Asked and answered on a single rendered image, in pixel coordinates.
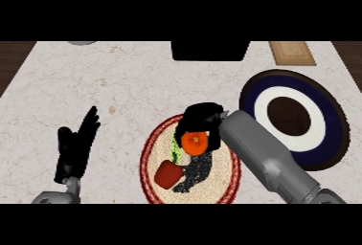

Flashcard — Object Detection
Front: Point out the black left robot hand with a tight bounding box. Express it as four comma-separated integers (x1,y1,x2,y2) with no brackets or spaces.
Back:
52,105,102,185

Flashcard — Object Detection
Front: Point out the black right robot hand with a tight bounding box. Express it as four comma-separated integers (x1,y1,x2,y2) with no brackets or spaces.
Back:
175,101,231,152

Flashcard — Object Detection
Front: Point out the orange squash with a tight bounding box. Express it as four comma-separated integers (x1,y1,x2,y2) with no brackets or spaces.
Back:
181,131,210,157

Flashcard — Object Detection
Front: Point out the round red-rimmed woven placemat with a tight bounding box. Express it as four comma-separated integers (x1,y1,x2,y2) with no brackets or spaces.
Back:
139,113,244,205

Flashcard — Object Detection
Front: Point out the navy and white round plate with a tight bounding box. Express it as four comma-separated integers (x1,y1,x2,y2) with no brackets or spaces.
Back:
238,69,352,172

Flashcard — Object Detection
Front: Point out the black appliance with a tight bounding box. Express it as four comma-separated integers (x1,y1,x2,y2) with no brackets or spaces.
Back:
170,41,252,62

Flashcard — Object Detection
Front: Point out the tan wooden board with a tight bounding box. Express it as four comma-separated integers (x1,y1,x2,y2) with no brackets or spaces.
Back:
269,41,318,67

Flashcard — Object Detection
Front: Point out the grey round object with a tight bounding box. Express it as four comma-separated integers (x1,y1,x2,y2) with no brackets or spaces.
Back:
67,41,98,47

